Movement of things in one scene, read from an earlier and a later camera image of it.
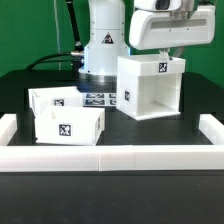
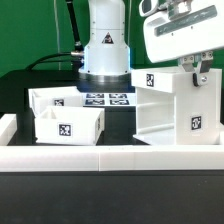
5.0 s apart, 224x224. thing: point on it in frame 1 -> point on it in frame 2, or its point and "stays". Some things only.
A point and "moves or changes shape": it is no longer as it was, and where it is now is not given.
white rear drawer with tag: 54,97 stays
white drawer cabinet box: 148,86 moves or changes shape
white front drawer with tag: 69,125 stays
